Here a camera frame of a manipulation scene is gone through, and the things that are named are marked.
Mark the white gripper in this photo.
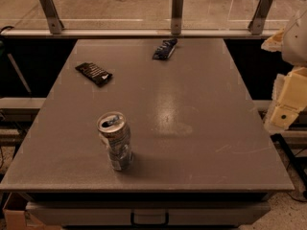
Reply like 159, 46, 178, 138
261, 28, 307, 134

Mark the black rxbar chocolate bar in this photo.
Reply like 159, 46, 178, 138
75, 62, 112, 86

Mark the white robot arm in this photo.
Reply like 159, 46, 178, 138
261, 8, 307, 134

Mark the dark blue snack bar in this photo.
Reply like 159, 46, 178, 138
153, 38, 177, 60

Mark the crushed silver soda can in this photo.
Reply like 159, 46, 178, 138
97, 111, 133, 172

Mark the cardboard box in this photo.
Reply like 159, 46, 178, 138
2, 192, 61, 230

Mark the right metal bracket post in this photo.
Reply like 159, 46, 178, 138
248, 0, 273, 35

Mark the metal bracket post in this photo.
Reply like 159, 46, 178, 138
248, 0, 273, 35
39, 0, 64, 35
171, 0, 184, 35

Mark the middle metal bracket post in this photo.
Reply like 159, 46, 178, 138
171, 0, 184, 35

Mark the left metal bracket post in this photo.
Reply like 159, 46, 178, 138
39, 0, 64, 35

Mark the grey drawer with handle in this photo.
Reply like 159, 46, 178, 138
26, 201, 271, 227

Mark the long metal rail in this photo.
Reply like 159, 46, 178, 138
1, 29, 277, 38

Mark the black cable left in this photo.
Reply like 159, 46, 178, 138
0, 24, 15, 35

